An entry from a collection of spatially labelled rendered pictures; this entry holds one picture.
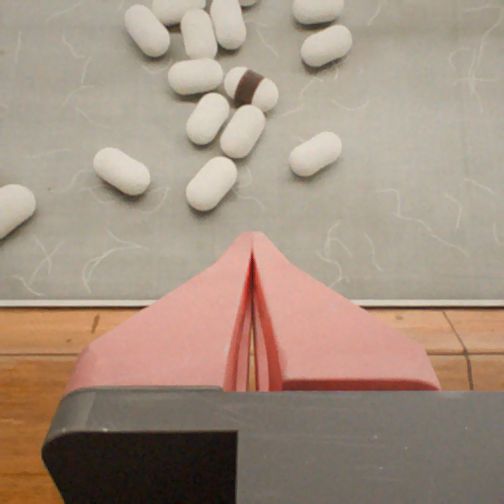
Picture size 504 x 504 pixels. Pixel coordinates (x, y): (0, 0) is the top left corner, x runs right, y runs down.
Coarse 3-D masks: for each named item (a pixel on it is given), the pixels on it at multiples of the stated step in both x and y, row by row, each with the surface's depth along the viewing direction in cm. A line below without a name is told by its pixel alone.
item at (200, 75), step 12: (192, 60) 26; (204, 60) 25; (180, 72) 25; (192, 72) 25; (204, 72) 25; (216, 72) 26; (180, 84) 25; (192, 84) 26; (204, 84) 26; (216, 84) 26
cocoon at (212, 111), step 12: (204, 96) 25; (216, 96) 25; (204, 108) 25; (216, 108) 25; (228, 108) 25; (192, 120) 25; (204, 120) 25; (216, 120) 25; (192, 132) 25; (204, 132) 25; (216, 132) 25
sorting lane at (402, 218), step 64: (0, 0) 29; (64, 0) 29; (128, 0) 29; (384, 0) 29; (448, 0) 29; (0, 64) 27; (64, 64) 27; (128, 64) 27; (256, 64) 27; (384, 64) 27; (448, 64) 27; (0, 128) 26; (64, 128) 26; (128, 128) 26; (320, 128) 26; (384, 128) 26; (448, 128) 26; (64, 192) 25; (256, 192) 25; (320, 192) 25; (384, 192) 25; (448, 192) 25; (0, 256) 24; (64, 256) 24; (128, 256) 24; (192, 256) 24; (320, 256) 24; (384, 256) 25; (448, 256) 25
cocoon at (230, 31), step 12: (216, 0) 26; (228, 0) 26; (216, 12) 26; (228, 12) 26; (240, 12) 27; (216, 24) 26; (228, 24) 26; (240, 24) 26; (216, 36) 27; (228, 36) 26; (240, 36) 26; (228, 48) 27
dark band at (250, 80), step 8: (248, 72) 25; (256, 72) 25; (240, 80) 25; (248, 80) 25; (256, 80) 25; (240, 88) 25; (248, 88) 25; (256, 88) 25; (240, 96) 25; (248, 96) 25; (248, 104) 26
